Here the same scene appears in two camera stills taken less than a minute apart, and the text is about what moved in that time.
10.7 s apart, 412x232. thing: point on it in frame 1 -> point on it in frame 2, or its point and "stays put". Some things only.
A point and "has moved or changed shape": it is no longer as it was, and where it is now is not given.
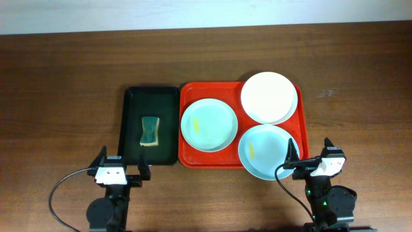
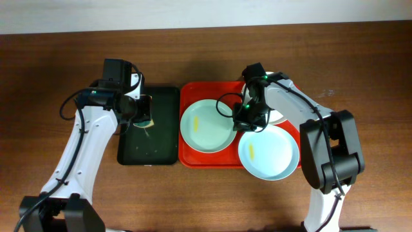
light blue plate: [263, 147] stays put
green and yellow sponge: [150, 136] has moved or changed shape
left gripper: [136, 181] -> [145, 115]
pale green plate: [208, 125] stays put
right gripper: [292, 161] -> [239, 121]
